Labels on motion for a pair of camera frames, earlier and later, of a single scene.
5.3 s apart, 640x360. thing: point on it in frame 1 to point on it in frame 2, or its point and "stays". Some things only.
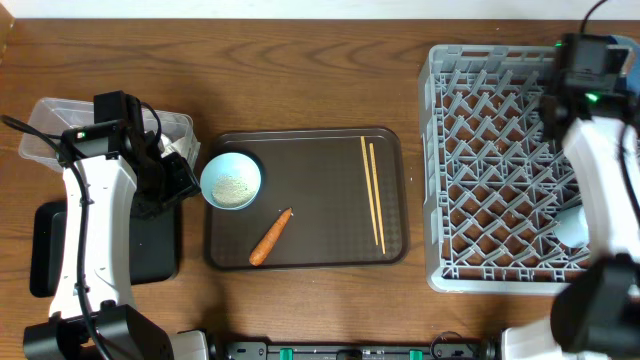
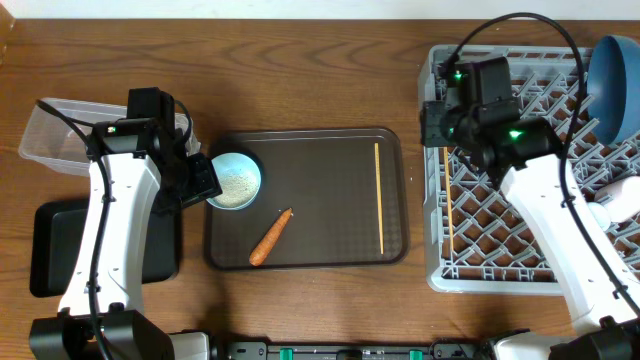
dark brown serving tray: (328, 197) stays
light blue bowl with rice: (230, 181) stays
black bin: (154, 247) stays
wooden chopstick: (369, 188) to (448, 200)
